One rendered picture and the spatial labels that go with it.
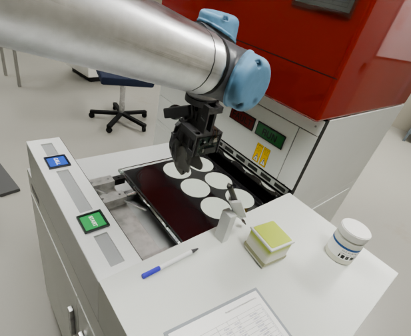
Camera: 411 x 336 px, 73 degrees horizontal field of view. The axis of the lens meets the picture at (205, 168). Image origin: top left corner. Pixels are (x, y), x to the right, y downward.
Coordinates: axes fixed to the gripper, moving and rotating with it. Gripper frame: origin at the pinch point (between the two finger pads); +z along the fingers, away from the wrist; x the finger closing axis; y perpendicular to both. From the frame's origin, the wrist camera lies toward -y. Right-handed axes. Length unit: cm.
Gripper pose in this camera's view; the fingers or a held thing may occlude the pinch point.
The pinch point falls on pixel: (181, 168)
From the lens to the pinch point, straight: 69.8
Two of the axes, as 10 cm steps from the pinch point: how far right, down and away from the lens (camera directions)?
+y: 5.7, 5.6, -6.0
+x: 7.9, -1.8, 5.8
